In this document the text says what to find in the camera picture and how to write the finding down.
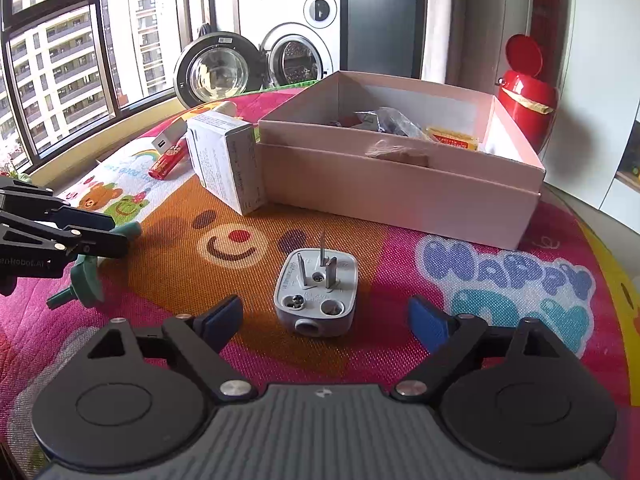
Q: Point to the yellow small bottle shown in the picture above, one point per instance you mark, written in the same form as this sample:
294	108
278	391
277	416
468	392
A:
454	138

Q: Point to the white usb charger cube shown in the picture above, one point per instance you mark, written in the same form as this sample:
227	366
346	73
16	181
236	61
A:
170	136

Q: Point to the teal plastic clip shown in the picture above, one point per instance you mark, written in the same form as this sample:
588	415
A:
85	285

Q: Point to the silver washing machine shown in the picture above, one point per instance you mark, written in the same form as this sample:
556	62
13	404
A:
299	40

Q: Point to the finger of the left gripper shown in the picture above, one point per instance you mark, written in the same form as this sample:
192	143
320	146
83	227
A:
70	216
93	242

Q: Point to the white charger packaging box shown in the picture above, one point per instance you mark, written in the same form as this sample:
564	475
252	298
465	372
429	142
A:
224	156

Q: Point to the white three pin plug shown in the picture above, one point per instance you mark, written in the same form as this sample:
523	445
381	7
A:
316	292

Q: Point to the red lidded trash can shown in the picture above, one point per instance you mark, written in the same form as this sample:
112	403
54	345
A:
529	101

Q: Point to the clear plastic bag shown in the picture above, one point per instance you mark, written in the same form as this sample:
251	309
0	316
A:
391	121

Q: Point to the red lighter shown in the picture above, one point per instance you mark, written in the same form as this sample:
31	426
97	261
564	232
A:
161	169

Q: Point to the pink cardboard box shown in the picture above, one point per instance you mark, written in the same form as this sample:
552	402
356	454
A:
486	196

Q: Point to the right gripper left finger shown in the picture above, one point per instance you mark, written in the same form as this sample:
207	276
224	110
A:
191	346

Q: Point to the colourful cartoon play mat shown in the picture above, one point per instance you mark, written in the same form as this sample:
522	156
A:
194	251

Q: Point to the round washing machine door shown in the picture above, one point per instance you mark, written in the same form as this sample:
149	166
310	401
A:
218	66

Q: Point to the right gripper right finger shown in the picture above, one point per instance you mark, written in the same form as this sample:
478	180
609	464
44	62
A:
456	346

